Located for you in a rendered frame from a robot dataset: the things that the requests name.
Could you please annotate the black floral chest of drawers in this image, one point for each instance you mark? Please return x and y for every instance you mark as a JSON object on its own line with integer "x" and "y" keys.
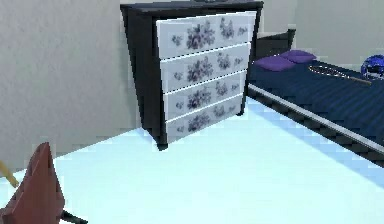
{"x": 203, "y": 70}

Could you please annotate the purple pillow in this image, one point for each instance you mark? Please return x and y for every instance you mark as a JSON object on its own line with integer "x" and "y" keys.
{"x": 274, "y": 63}
{"x": 298, "y": 56}

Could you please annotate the dark blue bed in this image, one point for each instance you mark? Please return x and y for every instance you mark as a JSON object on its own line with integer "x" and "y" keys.
{"x": 326, "y": 100}

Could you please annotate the tennis racket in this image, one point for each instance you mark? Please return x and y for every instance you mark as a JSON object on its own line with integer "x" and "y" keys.
{"x": 333, "y": 72}

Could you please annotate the reddish brown chair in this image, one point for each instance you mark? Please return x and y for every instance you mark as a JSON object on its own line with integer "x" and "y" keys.
{"x": 35, "y": 191}

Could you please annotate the blue ball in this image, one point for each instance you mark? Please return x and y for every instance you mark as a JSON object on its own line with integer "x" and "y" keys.
{"x": 374, "y": 66}

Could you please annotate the tan wooden stick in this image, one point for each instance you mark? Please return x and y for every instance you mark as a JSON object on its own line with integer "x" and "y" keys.
{"x": 8, "y": 175}

